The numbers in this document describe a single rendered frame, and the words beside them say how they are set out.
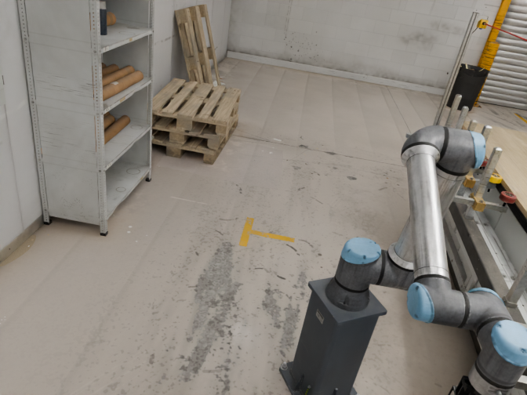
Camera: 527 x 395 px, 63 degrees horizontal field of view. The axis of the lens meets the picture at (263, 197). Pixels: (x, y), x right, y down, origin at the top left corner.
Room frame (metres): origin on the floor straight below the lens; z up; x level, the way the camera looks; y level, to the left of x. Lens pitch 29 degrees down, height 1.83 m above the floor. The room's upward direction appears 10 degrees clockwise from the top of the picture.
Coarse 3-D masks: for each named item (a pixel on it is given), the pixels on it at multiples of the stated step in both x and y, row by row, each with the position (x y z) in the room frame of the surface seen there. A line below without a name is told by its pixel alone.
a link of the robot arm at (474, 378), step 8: (472, 368) 0.74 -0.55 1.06; (472, 376) 0.72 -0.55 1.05; (480, 376) 0.71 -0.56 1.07; (472, 384) 0.71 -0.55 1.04; (480, 384) 0.70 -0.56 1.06; (488, 384) 0.69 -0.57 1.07; (480, 392) 0.69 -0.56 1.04; (488, 392) 0.69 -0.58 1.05; (496, 392) 0.68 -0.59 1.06; (504, 392) 0.68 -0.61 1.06
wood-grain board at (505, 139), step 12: (480, 132) 3.27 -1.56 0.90; (492, 132) 3.33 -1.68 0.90; (504, 132) 3.38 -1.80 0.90; (516, 132) 3.44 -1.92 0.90; (492, 144) 3.03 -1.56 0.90; (504, 144) 3.07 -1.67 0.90; (516, 144) 3.12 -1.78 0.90; (504, 156) 2.81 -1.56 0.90; (516, 156) 2.85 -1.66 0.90; (504, 168) 2.58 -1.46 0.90; (516, 168) 2.62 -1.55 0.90; (504, 180) 2.37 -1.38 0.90; (516, 180) 2.40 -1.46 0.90; (516, 192) 2.22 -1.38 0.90; (516, 204) 2.12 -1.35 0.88
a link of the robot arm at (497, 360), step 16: (480, 336) 0.77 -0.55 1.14; (496, 336) 0.72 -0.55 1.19; (512, 336) 0.72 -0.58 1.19; (480, 352) 0.75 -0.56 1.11; (496, 352) 0.70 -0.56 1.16; (512, 352) 0.69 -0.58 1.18; (480, 368) 0.71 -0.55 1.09; (496, 368) 0.69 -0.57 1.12; (512, 368) 0.68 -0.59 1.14; (496, 384) 0.68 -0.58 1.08; (512, 384) 0.68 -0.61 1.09
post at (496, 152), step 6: (492, 150) 2.23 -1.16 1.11; (498, 150) 2.20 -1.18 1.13; (492, 156) 2.20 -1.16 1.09; (498, 156) 2.20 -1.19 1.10; (492, 162) 2.20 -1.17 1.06; (486, 168) 2.21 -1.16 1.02; (492, 168) 2.20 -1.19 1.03; (486, 174) 2.20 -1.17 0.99; (480, 180) 2.22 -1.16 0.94; (486, 180) 2.20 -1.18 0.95; (480, 186) 2.20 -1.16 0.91; (486, 186) 2.20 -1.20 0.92; (474, 192) 2.23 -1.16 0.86; (480, 192) 2.20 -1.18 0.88; (468, 210) 2.20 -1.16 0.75
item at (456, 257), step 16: (480, 176) 2.76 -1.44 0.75; (496, 192) 2.44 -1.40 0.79; (512, 208) 2.18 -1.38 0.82; (448, 224) 3.04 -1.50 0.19; (496, 224) 2.27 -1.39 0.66; (512, 224) 2.11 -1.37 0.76; (448, 240) 2.84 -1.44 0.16; (512, 240) 2.04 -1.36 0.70; (448, 256) 2.77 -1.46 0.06; (464, 256) 2.54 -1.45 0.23; (512, 256) 1.96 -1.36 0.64; (464, 272) 2.44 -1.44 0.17
